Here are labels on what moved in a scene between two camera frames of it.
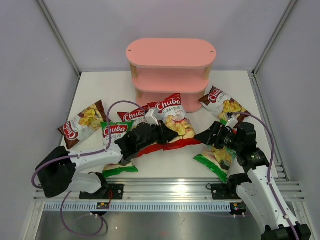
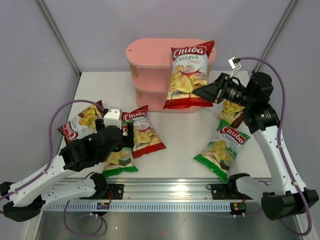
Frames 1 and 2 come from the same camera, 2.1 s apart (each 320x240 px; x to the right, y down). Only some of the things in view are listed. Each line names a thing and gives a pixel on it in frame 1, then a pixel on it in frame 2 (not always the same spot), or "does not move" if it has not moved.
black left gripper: (166, 134) → (128, 140)
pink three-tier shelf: (161, 67) does not move
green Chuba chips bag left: (118, 129) does not move
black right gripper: (207, 137) → (210, 92)
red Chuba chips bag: (170, 111) → (189, 71)
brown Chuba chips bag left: (84, 125) does not move
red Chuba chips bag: (138, 116) does not move
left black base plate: (112, 191) does not move
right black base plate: (225, 191) does not move
